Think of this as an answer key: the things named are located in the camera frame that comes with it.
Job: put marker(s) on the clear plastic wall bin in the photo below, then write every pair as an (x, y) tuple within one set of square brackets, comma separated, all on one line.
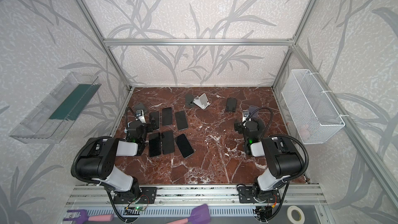
[(49, 122)]

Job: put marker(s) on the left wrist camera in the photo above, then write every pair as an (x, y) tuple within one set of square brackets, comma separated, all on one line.
[(140, 115)]

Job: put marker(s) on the purple pink garden fork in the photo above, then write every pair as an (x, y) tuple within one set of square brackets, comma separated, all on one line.
[(84, 217)]

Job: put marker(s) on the dark grey stand back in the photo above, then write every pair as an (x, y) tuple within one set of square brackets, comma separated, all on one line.
[(189, 101)]

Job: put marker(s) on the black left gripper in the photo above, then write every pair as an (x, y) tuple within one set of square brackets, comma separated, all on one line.
[(144, 127)]

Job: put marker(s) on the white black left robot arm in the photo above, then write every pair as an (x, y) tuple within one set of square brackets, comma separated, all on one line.
[(95, 162)]

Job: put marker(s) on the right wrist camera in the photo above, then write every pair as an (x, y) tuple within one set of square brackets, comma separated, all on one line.
[(246, 115)]

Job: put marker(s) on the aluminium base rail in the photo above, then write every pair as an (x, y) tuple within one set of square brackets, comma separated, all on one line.
[(222, 200)]

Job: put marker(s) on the dark grey phone stand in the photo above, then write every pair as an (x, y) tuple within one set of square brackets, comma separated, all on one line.
[(140, 106)]

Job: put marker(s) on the purple pink spatula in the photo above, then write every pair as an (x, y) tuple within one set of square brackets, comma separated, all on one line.
[(199, 215)]

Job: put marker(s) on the white tape roll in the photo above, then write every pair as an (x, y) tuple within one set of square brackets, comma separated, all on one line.
[(295, 215)]

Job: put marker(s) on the black phone stand back right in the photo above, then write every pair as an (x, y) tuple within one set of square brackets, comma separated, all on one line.
[(231, 104)]

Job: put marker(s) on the white wire mesh basket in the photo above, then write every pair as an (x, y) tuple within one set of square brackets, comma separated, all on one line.
[(314, 115)]

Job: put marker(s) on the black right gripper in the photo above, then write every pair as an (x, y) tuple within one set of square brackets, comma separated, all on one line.
[(244, 127)]

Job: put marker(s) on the purple grey phone stand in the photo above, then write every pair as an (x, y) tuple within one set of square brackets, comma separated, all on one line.
[(252, 110)]

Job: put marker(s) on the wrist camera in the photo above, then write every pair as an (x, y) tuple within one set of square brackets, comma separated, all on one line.
[(246, 115), (140, 115)]

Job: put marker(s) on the black phone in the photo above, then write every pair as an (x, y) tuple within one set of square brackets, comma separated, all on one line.
[(167, 116), (184, 146), (181, 120), (155, 146), (167, 139), (154, 118)]

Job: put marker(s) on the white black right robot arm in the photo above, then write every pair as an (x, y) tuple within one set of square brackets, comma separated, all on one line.
[(286, 156)]

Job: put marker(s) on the white phone stand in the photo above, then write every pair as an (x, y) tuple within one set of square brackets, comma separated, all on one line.
[(201, 101)]

